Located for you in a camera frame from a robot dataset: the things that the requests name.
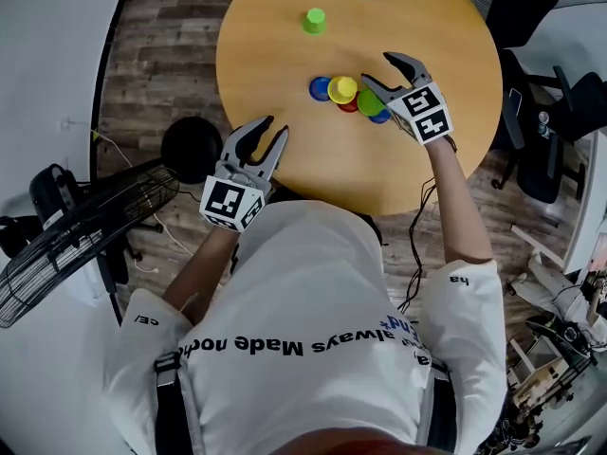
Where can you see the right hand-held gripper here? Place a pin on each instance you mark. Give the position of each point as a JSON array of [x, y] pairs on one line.
[[422, 112]]

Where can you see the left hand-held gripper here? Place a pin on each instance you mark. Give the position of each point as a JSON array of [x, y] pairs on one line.
[[227, 202]]

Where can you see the green paper cup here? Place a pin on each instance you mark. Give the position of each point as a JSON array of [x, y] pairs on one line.
[[369, 103], [314, 21]]

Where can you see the blue paper cup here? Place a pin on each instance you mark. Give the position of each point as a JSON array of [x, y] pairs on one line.
[[317, 89], [380, 118]]

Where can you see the red paper cup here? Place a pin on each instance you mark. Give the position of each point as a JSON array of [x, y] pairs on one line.
[[348, 108]]

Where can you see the yellow paper cup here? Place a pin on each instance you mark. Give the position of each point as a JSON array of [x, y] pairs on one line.
[[342, 89]]

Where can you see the person's left forearm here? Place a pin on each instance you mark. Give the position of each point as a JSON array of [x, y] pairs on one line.
[[201, 273]]

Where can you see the person's right forearm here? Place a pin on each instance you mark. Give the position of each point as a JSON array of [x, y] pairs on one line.
[[457, 202]]

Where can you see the smartphone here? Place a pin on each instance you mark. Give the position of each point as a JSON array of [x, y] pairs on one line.
[[516, 100]]

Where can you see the clear water bottle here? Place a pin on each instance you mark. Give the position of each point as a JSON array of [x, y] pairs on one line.
[[545, 123]]

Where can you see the black office chair with headrest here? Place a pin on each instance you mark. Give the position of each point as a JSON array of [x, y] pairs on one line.
[[536, 178]]

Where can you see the white desk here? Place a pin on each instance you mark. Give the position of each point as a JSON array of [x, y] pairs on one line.
[[588, 206]]

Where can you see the person's white printed shirt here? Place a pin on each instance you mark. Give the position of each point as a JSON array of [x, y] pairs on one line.
[[303, 372]]

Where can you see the cluttered white shelf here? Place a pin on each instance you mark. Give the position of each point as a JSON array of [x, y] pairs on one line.
[[545, 382]]

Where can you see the large black pedestal fan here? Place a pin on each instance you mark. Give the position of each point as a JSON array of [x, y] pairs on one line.
[[189, 150]]

